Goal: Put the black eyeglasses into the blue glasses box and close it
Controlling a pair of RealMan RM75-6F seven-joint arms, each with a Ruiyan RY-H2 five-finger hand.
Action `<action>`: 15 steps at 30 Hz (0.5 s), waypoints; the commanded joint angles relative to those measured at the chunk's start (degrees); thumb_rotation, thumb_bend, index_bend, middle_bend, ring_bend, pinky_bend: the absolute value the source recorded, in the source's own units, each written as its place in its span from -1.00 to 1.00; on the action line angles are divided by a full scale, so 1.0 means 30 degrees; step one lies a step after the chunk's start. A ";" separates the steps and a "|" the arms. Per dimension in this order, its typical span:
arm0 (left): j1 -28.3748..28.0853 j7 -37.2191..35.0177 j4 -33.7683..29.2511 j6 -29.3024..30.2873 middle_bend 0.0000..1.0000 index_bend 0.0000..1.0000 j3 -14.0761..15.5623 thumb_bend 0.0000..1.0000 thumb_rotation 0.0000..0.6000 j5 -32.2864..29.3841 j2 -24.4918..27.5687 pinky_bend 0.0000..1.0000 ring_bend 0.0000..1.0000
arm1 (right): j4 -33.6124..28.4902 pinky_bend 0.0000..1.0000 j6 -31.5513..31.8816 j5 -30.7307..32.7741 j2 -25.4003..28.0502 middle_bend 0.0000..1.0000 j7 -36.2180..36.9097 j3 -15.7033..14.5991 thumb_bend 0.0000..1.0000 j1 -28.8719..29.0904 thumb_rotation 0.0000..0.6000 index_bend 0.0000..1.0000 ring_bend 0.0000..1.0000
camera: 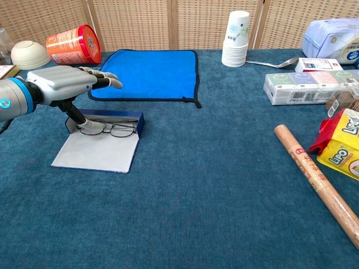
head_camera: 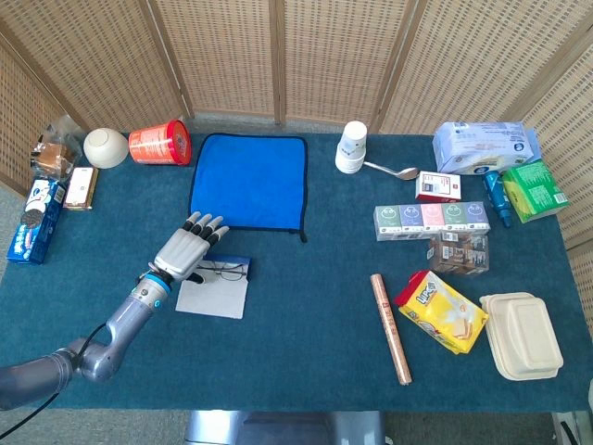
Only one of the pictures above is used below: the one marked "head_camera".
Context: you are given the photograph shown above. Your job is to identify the blue glasses case grey lining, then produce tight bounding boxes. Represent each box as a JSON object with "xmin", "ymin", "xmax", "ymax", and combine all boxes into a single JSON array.
[{"xmin": 174, "ymin": 253, "xmax": 254, "ymax": 320}]

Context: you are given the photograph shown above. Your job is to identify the clear bag with bread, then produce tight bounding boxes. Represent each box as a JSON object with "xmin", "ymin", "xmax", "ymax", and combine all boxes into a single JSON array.
[{"xmin": 30, "ymin": 115, "xmax": 84, "ymax": 182}]

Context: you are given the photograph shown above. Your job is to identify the white blue tissue pack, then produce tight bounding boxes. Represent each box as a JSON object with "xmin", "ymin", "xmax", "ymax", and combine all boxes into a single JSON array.
[{"xmin": 432, "ymin": 121, "xmax": 542, "ymax": 176}]

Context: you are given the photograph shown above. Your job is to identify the yellow Lipo snack bag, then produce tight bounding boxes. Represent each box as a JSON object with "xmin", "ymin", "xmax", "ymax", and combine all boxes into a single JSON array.
[{"xmin": 394, "ymin": 270, "xmax": 490, "ymax": 356}]

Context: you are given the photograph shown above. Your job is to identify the white paper cup stack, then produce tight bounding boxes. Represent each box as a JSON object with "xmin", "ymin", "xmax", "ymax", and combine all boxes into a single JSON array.
[{"xmin": 334, "ymin": 121, "xmax": 368, "ymax": 175}]

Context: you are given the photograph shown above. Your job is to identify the brown clear-wrapped pack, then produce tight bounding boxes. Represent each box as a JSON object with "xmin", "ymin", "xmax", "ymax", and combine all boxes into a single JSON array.
[{"xmin": 426, "ymin": 231, "xmax": 490, "ymax": 276}]

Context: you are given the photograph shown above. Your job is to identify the wicker folding screen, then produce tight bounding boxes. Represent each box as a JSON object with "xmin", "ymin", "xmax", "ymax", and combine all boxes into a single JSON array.
[{"xmin": 0, "ymin": 0, "xmax": 593, "ymax": 279}]

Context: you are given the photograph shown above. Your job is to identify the small brown white box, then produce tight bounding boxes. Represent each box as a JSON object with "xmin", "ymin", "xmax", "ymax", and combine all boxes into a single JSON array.
[{"xmin": 62, "ymin": 166, "xmax": 99, "ymax": 212}]

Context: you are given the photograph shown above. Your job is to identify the beige lunch box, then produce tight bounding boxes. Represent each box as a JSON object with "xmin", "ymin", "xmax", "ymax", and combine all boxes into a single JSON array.
[{"xmin": 479, "ymin": 291, "xmax": 565, "ymax": 382}]

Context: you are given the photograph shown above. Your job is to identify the blue cloth black trim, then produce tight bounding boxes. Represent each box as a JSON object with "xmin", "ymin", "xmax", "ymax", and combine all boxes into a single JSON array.
[{"xmin": 188, "ymin": 133, "xmax": 309, "ymax": 244}]

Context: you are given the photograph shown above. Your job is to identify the pastel pocket tissue multipack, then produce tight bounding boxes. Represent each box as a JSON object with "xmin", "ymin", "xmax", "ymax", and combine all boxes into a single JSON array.
[{"xmin": 372, "ymin": 200, "xmax": 491, "ymax": 243}]

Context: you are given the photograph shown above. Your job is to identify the blue Oreo cookie box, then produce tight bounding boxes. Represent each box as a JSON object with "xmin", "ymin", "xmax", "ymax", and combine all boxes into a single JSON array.
[{"xmin": 6, "ymin": 178, "xmax": 67, "ymax": 266}]

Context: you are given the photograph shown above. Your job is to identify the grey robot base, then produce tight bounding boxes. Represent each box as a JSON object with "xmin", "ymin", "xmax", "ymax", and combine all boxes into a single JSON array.
[{"xmin": 183, "ymin": 410, "xmax": 388, "ymax": 445}]

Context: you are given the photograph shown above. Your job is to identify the small white red box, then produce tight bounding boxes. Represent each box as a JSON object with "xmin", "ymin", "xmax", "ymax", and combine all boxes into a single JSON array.
[{"xmin": 414, "ymin": 171, "xmax": 462, "ymax": 204}]

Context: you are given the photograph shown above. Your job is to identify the orange red-lidded can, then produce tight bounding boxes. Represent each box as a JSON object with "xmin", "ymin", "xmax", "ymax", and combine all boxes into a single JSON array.
[{"xmin": 128, "ymin": 119, "xmax": 193, "ymax": 167}]

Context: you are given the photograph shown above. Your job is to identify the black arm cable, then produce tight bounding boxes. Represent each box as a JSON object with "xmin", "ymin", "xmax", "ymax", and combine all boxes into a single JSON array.
[{"xmin": 0, "ymin": 323, "xmax": 108, "ymax": 435}]

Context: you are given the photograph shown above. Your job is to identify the black eyeglasses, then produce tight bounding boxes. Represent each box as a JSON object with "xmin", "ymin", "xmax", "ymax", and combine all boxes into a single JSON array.
[{"xmin": 196, "ymin": 260, "xmax": 251, "ymax": 282}]

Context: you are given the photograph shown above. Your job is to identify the metal spoon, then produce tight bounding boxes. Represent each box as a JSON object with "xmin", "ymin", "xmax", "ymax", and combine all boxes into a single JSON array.
[{"xmin": 363, "ymin": 160, "xmax": 421, "ymax": 182}]

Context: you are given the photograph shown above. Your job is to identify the cream bowl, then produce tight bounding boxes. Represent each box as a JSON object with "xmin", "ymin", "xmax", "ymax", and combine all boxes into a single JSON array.
[{"xmin": 82, "ymin": 127, "xmax": 130, "ymax": 170}]

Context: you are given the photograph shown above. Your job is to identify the teal table cloth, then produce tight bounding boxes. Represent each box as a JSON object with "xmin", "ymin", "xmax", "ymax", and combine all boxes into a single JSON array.
[{"xmin": 0, "ymin": 133, "xmax": 583, "ymax": 413}]

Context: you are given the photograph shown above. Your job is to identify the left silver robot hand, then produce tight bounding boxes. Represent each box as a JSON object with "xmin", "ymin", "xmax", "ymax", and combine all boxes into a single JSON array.
[{"xmin": 147, "ymin": 211, "xmax": 232, "ymax": 285}]

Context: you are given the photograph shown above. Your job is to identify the blue bottle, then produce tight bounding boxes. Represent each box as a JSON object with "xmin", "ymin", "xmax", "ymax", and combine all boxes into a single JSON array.
[{"xmin": 483, "ymin": 170, "xmax": 513, "ymax": 228}]

